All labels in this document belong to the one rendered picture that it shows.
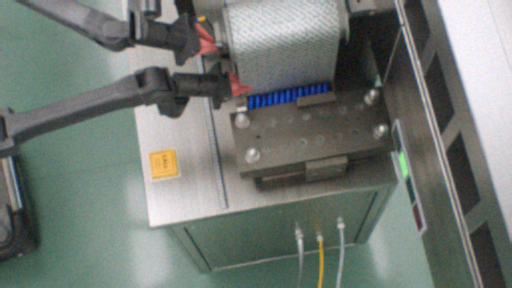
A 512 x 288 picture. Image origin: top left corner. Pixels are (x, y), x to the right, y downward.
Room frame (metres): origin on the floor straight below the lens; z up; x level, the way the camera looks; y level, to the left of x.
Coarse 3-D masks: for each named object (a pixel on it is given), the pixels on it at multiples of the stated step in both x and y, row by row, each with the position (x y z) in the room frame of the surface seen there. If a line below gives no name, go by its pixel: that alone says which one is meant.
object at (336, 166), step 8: (312, 160) 0.53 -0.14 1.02; (320, 160) 0.52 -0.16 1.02; (328, 160) 0.52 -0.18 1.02; (336, 160) 0.52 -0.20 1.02; (344, 160) 0.51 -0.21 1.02; (312, 168) 0.51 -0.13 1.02; (320, 168) 0.51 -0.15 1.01; (328, 168) 0.51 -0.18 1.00; (336, 168) 0.51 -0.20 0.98; (344, 168) 0.51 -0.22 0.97; (312, 176) 0.50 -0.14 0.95; (320, 176) 0.51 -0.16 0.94; (328, 176) 0.51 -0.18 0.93; (336, 176) 0.51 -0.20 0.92
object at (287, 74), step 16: (256, 64) 0.72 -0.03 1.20; (272, 64) 0.72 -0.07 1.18; (288, 64) 0.72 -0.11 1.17; (304, 64) 0.72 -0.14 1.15; (320, 64) 0.72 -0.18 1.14; (240, 80) 0.72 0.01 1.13; (256, 80) 0.72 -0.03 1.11; (272, 80) 0.72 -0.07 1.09; (288, 80) 0.72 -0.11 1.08; (304, 80) 0.72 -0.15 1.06; (320, 80) 0.72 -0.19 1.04
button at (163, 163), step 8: (152, 152) 0.64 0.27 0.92; (160, 152) 0.64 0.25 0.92; (168, 152) 0.63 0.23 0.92; (152, 160) 0.62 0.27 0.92; (160, 160) 0.61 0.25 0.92; (168, 160) 0.61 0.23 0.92; (176, 160) 0.61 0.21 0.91; (152, 168) 0.59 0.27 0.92; (160, 168) 0.59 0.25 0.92; (168, 168) 0.59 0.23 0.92; (176, 168) 0.59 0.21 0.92; (152, 176) 0.57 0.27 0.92; (160, 176) 0.57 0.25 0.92; (168, 176) 0.57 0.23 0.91
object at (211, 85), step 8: (216, 64) 0.76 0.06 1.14; (208, 72) 0.76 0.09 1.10; (216, 72) 0.74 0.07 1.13; (208, 80) 0.71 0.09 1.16; (216, 80) 0.71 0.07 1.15; (200, 88) 0.69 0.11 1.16; (208, 88) 0.69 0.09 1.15; (216, 88) 0.70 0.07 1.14; (200, 96) 0.68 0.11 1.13; (208, 96) 0.68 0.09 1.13; (216, 96) 0.69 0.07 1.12; (224, 96) 0.67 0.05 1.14; (216, 104) 0.67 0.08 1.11
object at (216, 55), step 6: (216, 24) 0.83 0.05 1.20; (216, 30) 0.81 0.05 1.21; (216, 36) 0.80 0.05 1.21; (222, 48) 0.79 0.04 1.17; (210, 54) 0.79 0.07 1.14; (216, 54) 0.79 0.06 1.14; (222, 54) 0.79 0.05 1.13; (228, 54) 0.79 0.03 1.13; (210, 60) 0.78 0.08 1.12; (216, 60) 0.79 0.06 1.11; (222, 60) 0.79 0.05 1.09; (228, 60) 0.79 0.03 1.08; (222, 66) 0.79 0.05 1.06; (228, 66) 0.79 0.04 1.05
